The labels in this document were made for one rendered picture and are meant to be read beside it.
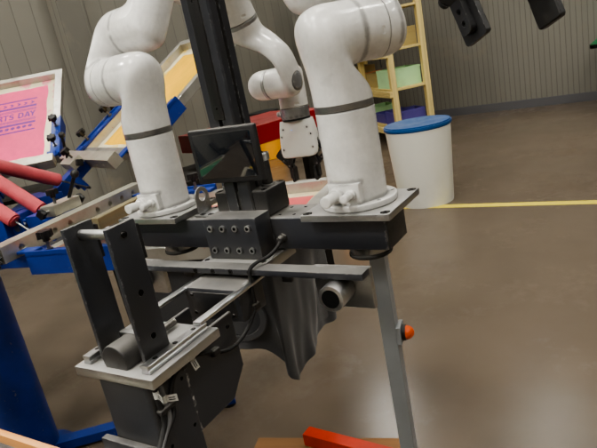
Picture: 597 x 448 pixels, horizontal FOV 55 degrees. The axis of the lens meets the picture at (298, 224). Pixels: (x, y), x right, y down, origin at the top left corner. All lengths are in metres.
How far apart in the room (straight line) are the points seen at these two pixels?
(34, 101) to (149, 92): 2.34
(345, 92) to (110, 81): 0.49
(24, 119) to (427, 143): 2.85
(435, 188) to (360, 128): 3.83
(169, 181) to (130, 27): 0.30
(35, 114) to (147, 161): 2.23
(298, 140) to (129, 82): 0.55
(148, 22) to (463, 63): 8.21
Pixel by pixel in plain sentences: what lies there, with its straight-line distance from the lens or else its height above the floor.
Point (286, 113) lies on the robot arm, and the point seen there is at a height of 1.25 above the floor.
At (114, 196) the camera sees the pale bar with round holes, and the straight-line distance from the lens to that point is 2.11.
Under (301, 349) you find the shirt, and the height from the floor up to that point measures 0.58.
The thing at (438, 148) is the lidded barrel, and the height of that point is 0.47.
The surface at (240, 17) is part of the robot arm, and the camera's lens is 1.38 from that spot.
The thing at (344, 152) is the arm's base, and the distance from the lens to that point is 0.89.
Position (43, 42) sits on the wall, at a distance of 6.53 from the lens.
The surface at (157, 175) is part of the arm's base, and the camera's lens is 1.15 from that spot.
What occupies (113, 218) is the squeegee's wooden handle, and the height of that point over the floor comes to 1.04.
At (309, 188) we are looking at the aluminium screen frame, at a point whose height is 0.97.
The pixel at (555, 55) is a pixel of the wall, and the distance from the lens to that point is 8.97.
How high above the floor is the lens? 1.39
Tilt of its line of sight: 16 degrees down
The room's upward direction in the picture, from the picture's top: 11 degrees counter-clockwise
